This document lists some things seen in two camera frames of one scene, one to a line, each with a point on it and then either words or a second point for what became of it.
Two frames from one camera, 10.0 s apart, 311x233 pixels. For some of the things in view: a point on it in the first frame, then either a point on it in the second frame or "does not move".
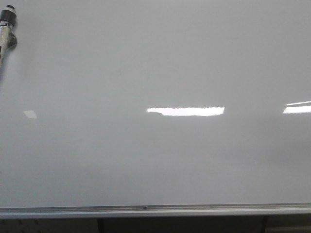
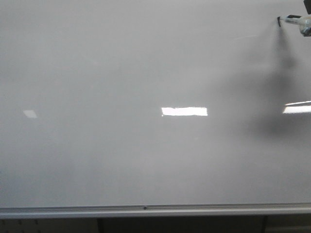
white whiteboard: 156,103 does not move
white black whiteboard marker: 8,40 -> 303,22
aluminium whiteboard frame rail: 172,210 does not move
